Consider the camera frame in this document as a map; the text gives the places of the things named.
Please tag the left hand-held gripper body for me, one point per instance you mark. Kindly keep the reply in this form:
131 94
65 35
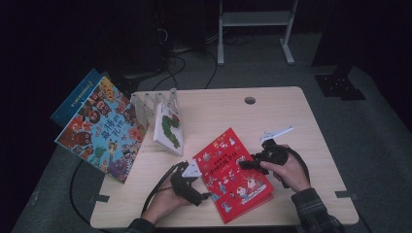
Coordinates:
186 186

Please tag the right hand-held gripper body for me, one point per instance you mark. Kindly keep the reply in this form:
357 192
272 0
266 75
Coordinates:
272 153

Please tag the red picture book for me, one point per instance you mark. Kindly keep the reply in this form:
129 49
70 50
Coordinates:
233 176

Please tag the white caterpillar picture book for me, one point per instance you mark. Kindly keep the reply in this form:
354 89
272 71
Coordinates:
168 129

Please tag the clear expandable book rack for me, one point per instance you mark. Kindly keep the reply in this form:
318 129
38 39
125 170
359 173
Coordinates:
145 108

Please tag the animal faces picture book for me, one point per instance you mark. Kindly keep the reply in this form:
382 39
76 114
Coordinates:
103 129

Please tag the person's left hand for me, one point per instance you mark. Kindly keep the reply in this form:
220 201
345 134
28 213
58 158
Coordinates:
168 204

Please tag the person's right hand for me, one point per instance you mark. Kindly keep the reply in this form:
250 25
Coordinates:
291 171

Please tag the grey tape strip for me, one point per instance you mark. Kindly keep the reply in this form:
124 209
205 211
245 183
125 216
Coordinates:
99 198
346 194

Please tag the black stand base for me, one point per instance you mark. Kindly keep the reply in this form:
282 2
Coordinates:
124 85
338 85

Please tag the white metal stand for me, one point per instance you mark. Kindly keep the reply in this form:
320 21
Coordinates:
256 19

